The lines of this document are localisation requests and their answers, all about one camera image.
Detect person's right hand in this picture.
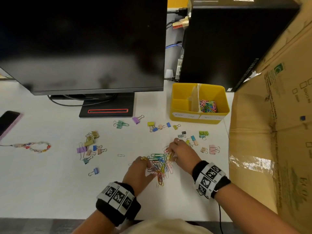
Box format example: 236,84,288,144
168,138,202,175

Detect person's left hand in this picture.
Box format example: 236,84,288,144
122,156,156,197

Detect brown cardboard box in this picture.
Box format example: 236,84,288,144
228,0,312,234

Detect translucent box divider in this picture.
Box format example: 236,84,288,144
187,84,203,113

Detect black wristband with marker tags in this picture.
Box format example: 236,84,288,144
192,160,231,200
96,181,141,227

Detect black smartphone with pink case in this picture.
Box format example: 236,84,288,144
0,110,23,142

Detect person's right forearm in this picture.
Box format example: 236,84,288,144
214,182,301,234

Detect black plugged cable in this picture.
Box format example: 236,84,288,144
167,8,190,17

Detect black computer monitor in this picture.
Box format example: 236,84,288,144
0,0,168,96

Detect colourful paper clips heap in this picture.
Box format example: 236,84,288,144
199,99,217,113

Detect colourful beaded phone strap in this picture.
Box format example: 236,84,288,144
0,141,52,153

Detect person's left forearm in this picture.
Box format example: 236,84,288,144
71,209,115,234

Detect beige and red connector tag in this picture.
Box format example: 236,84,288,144
172,16,189,29

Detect pile of colourful paper clips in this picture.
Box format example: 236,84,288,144
146,145,176,187

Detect black computer tower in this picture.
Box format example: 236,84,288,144
178,0,300,92

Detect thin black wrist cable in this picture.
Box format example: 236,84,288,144
218,204,224,234

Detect black monitor cable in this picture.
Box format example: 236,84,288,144
47,93,118,107

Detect person's beige clothing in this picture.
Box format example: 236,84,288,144
121,218,213,234

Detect scattered colourful binder clips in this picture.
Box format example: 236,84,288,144
77,115,221,177

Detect yellow plastic organizer box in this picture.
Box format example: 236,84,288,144
170,83,230,125

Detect black monitor stand base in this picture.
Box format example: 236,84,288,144
79,92,135,118

